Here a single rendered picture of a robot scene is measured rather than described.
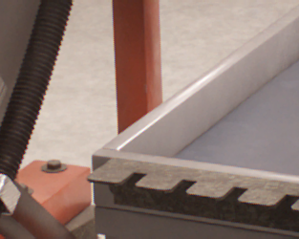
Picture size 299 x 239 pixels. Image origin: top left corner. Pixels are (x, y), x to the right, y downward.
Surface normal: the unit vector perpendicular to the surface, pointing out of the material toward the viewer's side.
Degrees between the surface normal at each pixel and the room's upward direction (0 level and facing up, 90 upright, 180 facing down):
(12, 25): 90
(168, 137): 90
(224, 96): 90
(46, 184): 0
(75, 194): 90
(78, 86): 0
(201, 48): 0
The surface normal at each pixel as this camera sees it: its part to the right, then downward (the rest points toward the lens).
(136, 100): -0.44, 0.32
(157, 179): -0.04, -0.94
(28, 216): 0.90, 0.11
